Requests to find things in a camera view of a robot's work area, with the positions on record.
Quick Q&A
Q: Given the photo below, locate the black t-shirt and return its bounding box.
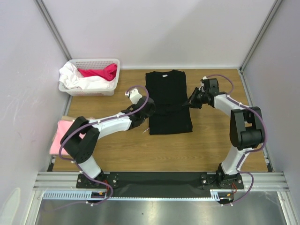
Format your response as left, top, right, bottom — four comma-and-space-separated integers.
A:
145, 70, 193, 135

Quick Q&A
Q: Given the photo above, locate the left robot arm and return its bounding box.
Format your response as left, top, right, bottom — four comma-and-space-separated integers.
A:
59, 96, 155, 188

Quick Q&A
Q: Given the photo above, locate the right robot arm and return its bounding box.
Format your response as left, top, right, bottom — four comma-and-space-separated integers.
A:
184, 75, 267, 189

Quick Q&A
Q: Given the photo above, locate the magenta t-shirt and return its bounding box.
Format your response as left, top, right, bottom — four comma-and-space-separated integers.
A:
78, 63, 118, 81

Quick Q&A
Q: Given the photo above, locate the folded beige t-shirt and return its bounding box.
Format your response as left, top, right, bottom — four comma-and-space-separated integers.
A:
61, 116, 75, 121

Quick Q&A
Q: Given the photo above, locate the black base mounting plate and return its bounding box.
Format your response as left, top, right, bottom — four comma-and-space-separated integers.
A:
77, 171, 244, 199

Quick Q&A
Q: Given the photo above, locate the folded pink t-shirt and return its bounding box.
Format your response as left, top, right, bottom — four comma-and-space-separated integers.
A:
49, 119, 75, 155

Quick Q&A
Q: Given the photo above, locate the white plastic laundry basket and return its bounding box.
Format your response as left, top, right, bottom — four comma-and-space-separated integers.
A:
59, 59, 120, 96

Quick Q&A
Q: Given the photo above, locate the white t-shirt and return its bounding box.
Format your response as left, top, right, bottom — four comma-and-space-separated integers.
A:
59, 62, 115, 90

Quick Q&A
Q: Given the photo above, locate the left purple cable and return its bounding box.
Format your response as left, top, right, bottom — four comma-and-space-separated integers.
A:
44, 85, 150, 213

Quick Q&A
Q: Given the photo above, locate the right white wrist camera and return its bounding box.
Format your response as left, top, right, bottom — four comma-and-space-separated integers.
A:
199, 76, 207, 92

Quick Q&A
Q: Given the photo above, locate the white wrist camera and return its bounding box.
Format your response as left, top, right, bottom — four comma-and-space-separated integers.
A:
199, 76, 207, 92
125, 88, 143, 105

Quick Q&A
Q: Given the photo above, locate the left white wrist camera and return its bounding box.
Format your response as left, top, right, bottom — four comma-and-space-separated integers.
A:
125, 88, 143, 105

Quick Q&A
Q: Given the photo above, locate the aluminium frame rail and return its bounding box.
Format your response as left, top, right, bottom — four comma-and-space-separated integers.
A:
33, 172, 289, 191

